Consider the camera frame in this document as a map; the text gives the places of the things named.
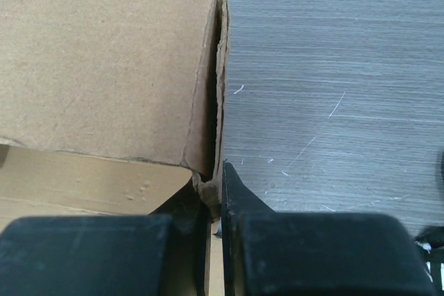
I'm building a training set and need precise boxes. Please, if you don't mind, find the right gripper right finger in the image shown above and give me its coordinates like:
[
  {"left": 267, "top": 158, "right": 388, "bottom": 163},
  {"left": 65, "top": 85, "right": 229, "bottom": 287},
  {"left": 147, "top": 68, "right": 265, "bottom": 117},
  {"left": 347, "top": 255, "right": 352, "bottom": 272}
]
[{"left": 221, "top": 163, "right": 437, "bottom": 295}]

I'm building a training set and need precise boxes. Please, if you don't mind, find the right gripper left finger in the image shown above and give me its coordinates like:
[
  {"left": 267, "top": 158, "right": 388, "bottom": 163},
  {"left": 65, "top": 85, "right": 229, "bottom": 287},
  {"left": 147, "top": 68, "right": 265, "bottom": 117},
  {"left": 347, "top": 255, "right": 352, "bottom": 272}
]
[{"left": 1, "top": 185, "right": 211, "bottom": 295}]

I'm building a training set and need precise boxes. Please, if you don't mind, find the brown cardboard box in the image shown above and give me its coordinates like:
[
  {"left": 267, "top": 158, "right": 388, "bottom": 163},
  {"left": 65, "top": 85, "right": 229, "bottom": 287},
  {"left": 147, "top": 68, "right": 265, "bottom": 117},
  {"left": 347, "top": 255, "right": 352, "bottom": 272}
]
[{"left": 0, "top": 0, "right": 232, "bottom": 296}]

